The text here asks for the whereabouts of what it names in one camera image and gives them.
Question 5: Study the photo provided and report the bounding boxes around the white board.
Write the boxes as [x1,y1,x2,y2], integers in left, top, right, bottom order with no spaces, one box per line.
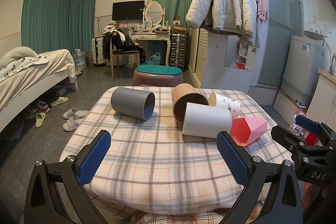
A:
[273,89,308,117]

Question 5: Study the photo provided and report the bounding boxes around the clear water jug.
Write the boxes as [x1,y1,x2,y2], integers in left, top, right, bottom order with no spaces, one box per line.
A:
[74,49,87,70]

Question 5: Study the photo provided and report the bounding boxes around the white suitcase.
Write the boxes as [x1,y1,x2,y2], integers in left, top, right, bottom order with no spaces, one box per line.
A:
[91,36,106,67]

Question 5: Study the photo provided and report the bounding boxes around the plaid tablecloth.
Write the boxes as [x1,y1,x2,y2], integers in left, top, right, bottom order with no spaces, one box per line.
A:
[59,85,302,224]

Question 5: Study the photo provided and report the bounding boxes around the plain white cup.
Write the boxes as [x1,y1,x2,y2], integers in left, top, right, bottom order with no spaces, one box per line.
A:
[182,102,233,138]

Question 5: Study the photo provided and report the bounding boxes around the cardboard boxes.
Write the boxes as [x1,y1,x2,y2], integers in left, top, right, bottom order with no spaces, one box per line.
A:
[173,17,188,34]

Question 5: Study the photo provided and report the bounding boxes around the grey cup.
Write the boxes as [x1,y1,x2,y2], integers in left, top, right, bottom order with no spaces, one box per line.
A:
[110,87,156,122]

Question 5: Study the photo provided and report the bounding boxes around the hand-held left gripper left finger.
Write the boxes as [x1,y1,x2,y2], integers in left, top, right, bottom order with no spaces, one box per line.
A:
[24,130,112,224]

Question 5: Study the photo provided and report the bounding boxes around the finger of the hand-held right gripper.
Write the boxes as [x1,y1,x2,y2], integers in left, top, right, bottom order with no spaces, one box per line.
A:
[294,114,336,144]
[271,125,306,161]

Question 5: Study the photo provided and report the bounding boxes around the white cabinet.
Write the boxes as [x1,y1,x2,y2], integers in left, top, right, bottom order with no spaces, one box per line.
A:
[306,68,336,125]

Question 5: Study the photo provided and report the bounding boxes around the black clothes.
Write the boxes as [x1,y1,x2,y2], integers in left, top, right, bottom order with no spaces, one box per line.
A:
[103,28,145,60]

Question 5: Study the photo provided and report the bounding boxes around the white cup with printed figures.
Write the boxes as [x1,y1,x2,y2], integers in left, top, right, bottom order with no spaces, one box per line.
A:
[208,92,241,119]

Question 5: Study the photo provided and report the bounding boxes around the teal basket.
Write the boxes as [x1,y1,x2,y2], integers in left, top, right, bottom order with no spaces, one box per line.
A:
[145,52,161,66]

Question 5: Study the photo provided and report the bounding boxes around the grey glass door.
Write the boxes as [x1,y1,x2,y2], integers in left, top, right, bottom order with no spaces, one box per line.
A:
[256,0,302,88]

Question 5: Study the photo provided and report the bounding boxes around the green slipper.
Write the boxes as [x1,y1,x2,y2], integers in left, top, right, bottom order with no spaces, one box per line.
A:
[35,112,46,128]
[50,97,69,107]

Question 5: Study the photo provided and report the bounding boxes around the pink and red faceted cup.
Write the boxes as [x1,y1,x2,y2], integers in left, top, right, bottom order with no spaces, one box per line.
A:
[229,117,268,147]

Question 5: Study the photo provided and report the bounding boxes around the white dressing table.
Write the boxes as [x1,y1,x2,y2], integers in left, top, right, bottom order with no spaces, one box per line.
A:
[130,29,172,67]

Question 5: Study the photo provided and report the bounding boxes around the wire clothes hanger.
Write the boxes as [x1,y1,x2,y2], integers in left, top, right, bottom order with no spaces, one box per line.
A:
[304,15,325,35]

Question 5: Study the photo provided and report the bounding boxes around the white wardrobe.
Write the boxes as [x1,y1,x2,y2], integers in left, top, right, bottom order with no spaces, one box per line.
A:
[188,0,263,94]

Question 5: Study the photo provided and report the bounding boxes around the purple stool with teal cushion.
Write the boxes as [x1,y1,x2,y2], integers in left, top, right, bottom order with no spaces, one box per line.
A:
[132,65,184,87]

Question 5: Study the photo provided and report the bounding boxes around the pink towel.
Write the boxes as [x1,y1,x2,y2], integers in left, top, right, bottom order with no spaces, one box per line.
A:
[256,0,269,21]

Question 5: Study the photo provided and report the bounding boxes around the brown cup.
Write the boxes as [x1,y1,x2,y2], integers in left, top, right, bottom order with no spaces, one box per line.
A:
[172,83,209,125]

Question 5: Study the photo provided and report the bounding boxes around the pink packet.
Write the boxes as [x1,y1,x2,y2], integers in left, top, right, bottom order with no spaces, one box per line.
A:
[290,109,308,136]

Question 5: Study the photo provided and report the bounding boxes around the bed with beige cover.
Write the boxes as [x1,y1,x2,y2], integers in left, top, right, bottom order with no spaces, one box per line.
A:
[0,49,77,111]

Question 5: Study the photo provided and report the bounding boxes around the patterned purple bag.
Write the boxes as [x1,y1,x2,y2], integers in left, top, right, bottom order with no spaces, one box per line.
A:
[85,51,94,68]

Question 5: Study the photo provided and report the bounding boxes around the white oval mirror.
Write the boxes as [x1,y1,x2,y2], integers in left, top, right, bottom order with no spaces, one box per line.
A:
[143,1,166,28]

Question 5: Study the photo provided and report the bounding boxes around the grey sneaker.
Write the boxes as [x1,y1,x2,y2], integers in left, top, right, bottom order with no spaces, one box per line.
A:
[23,105,39,120]
[37,100,50,113]

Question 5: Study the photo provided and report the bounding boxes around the white washing machine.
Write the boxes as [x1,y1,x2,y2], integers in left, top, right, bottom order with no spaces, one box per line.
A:
[281,35,332,106]

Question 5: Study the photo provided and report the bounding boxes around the silver suitcase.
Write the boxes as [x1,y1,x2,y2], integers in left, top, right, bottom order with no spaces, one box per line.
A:
[168,33,189,69]

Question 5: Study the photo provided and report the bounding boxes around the wooden chair with black seat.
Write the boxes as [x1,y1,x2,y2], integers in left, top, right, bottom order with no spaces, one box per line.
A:
[110,34,141,82]

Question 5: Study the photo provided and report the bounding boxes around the black television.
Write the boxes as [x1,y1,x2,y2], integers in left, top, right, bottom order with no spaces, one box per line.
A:
[112,0,145,20]

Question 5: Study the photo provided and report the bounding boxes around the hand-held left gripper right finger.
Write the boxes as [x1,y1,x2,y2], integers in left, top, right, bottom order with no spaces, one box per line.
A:
[216,131,304,224]

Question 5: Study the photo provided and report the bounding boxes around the grey-green quilt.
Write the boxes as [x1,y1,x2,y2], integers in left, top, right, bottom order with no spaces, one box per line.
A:
[0,47,37,68]

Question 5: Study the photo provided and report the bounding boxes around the white slipper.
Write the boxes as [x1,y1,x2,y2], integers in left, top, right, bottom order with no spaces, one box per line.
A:
[62,118,84,132]
[63,108,90,120]

